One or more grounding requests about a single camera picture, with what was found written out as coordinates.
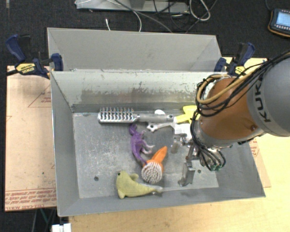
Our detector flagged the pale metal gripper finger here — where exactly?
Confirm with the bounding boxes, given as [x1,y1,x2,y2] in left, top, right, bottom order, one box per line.
[171,134,192,154]
[178,161,197,188]

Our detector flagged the orange brush with white bristles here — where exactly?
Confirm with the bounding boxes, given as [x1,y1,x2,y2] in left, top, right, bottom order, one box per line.
[141,145,169,185]

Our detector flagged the yellow plastic toy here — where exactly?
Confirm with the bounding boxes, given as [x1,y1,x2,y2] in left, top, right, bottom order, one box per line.
[173,105,199,125]

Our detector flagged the purple toy dinosaur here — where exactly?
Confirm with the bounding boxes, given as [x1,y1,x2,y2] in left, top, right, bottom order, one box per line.
[128,124,156,166]

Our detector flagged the yellow-green plush dolphin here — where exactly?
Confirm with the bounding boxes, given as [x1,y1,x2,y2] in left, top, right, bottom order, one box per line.
[115,170,164,200]

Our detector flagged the silver grey hairbrush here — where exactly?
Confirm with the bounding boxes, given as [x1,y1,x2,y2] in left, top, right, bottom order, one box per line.
[97,107,175,125]

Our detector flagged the grey metal bin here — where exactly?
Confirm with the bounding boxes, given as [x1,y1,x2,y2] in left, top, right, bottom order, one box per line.
[47,27,266,218]

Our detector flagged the brown cardboard board, red print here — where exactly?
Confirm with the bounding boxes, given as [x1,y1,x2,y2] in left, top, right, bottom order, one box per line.
[4,65,272,213]

